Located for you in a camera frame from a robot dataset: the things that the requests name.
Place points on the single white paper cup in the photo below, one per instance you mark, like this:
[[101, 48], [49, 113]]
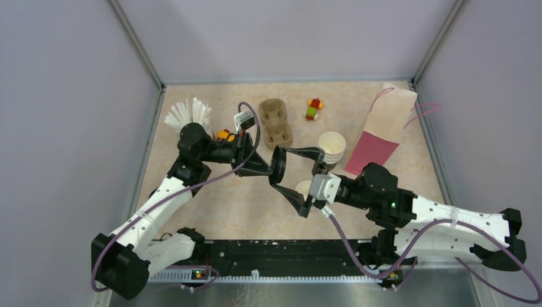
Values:
[[303, 188]]

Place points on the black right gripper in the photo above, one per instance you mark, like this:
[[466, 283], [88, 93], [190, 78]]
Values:
[[296, 199]]

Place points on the black cup lid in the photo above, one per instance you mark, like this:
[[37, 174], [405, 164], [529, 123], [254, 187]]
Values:
[[278, 165]]

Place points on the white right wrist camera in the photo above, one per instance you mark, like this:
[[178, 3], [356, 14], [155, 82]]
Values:
[[323, 189]]

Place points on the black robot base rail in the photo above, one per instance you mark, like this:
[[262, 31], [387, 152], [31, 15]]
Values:
[[273, 254]]

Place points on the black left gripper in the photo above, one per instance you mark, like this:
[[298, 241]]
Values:
[[241, 146]]

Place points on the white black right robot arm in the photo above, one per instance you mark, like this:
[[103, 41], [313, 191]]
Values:
[[411, 225]]

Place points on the yellow toy brick car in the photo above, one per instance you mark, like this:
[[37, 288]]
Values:
[[225, 135]]

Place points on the brown cardboard cup carrier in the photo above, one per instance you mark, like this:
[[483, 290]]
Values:
[[274, 120]]

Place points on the stack of paper cups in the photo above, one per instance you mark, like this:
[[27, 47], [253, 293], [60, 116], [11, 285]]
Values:
[[333, 145]]

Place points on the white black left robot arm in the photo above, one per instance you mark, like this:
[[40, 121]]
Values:
[[126, 259]]

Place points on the kraft pink paper bag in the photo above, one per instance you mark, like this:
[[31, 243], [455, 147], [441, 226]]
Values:
[[392, 110]]

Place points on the red green toy brick car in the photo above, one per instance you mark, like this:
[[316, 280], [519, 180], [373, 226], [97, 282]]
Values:
[[311, 113]]

